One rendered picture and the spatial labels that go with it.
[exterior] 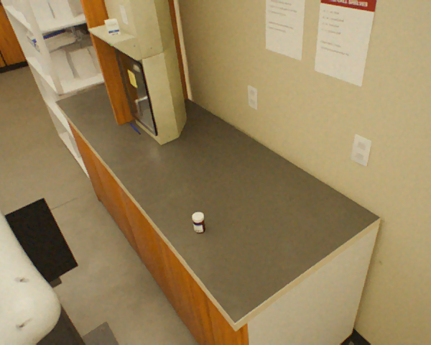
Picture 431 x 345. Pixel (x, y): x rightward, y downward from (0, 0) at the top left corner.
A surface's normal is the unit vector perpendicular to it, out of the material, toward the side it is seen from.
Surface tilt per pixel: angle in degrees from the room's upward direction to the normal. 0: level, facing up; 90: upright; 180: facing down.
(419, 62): 90
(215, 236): 0
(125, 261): 0
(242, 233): 0
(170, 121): 90
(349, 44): 90
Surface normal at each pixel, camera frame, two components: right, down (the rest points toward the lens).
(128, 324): -0.09, -0.79
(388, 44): -0.82, 0.40
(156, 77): 0.57, 0.46
